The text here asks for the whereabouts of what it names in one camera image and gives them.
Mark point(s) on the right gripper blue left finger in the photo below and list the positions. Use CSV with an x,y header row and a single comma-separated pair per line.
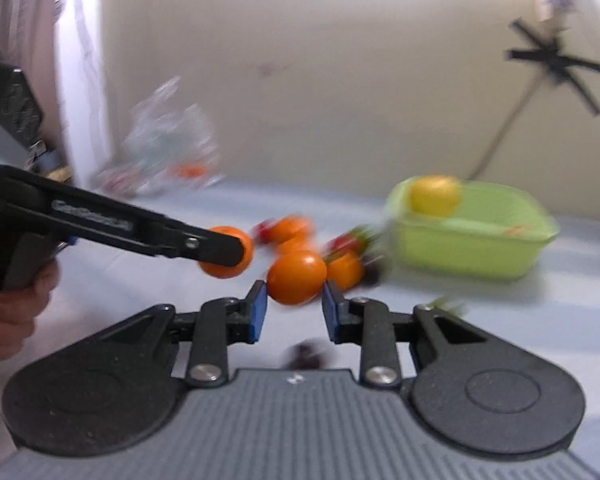
x,y
217,325

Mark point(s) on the large yellow grapefruit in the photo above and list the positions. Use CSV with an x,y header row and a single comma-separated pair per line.
x,y
435,196

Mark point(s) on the red tomato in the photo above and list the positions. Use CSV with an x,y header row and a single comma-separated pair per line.
x,y
357,240

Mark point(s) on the orange persimmon with stem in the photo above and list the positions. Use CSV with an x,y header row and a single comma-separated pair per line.
x,y
345,269

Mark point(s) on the clear plastic bag with fruit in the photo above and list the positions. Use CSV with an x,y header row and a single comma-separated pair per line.
x,y
169,149

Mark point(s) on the green plastic basket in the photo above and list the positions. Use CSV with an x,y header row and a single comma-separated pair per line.
x,y
497,232

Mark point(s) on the orange mandarin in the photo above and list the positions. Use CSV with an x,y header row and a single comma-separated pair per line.
x,y
289,227
233,258
296,278

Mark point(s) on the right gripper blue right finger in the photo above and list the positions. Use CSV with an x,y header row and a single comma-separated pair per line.
x,y
368,324

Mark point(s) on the person's left hand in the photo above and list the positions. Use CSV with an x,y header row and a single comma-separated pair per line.
x,y
19,309

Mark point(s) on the dark purple plum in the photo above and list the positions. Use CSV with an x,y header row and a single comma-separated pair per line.
x,y
309,354

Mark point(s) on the orange mandarin behind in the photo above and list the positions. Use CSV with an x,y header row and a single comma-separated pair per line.
x,y
289,227

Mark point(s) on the black tape cross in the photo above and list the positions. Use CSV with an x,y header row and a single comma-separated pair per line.
x,y
547,52

